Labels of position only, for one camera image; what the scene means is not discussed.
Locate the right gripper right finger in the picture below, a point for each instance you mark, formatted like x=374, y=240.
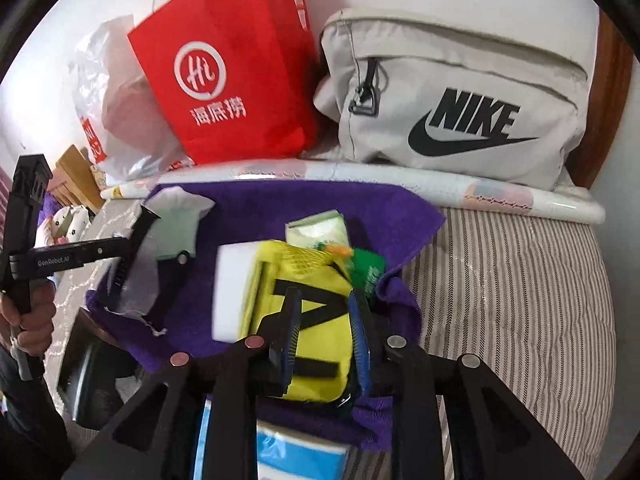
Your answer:
x=441, y=407

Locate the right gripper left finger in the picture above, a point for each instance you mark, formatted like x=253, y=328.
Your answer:
x=198, y=413

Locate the yellow black pouch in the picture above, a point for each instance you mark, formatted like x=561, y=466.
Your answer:
x=324, y=346

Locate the white foam sponge block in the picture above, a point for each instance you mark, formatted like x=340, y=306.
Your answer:
x=234, y=268

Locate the green snack packet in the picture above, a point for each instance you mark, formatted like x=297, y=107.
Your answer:
x=364, y=268

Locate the green tissue pack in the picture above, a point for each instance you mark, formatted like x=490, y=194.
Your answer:
x=328, y=227

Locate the person's left hand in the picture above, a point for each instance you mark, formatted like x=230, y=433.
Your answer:
x=36, y=326

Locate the panda plush toy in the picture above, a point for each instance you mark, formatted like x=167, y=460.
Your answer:
x=69, y=223

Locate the purple plush toy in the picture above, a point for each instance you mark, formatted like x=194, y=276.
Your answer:
x=49, y=208

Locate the blue tissue box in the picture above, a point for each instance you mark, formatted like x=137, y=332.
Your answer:
x=288, y=454

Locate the wooden headboard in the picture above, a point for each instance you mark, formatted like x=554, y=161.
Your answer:
x=72, y=182

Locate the purple towel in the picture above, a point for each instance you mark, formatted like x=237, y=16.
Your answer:
x=388, y=220

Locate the dark green tea tin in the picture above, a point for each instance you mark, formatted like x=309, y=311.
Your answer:
x=92, y=363

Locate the striped mattress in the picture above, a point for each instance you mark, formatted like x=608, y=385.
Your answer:
x=531, y=297

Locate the white Miniso plastic bag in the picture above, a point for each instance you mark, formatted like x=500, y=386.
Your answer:
x=127, y=133

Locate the red Haidilao paper bag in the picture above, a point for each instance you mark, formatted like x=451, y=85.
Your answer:
x=235, y=79

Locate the beige Nike bag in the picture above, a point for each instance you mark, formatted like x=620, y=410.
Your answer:
x=406, y=90

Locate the wooden door frame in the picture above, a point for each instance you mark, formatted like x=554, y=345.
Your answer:
x=607, y=100

